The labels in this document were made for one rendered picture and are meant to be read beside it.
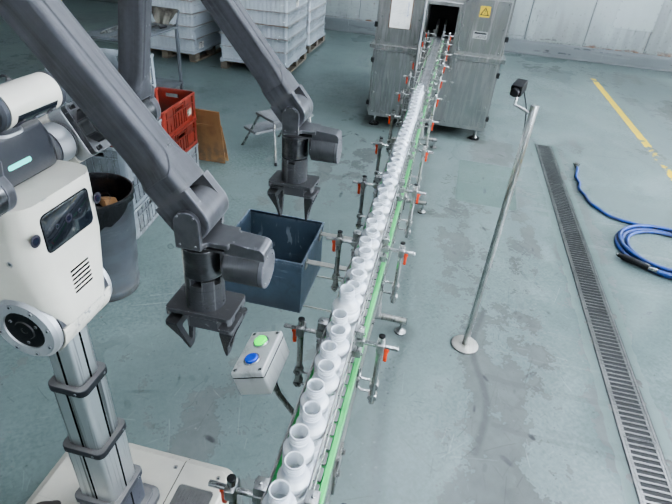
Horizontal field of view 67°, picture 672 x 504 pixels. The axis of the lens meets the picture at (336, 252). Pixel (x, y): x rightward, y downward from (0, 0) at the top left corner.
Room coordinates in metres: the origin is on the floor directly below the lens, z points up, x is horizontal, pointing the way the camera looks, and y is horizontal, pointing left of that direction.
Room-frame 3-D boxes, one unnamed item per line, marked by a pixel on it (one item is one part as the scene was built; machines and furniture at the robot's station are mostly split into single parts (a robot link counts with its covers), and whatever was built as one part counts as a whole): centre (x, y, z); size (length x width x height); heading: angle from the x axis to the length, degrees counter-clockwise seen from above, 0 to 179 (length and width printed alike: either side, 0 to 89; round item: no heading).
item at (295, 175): (1.03, 0.11, 1.48); 0.10 x 0.07 x 0.07; 79
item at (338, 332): (0.88, -0.02, 1.08); 0.06 x 0.06 x 0.17
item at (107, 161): (3.21, 1.55, 0.55); 0.61 x 0.41 x 0.22; 177
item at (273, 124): (4.70, 0.67, 0.21); 0.61 x 0.47 x 0.41; 43
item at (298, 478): (0.53, 0.04, 1.08); 0.06 x 0.06 x 0.17
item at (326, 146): (1.03, 0.07, 1.57); 0.12 x 0.09 x 0.12; 81
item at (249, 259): (0.58, 0.15, 1.57); 0.12 x 0.09 x 0.12; 80
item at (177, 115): (3.92, 1.53, 0.55); 0.61 x 0.41 x 0.22; 173
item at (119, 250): (2.38, 1.35, 0.32); 0.45 x 0.45 x 0.64
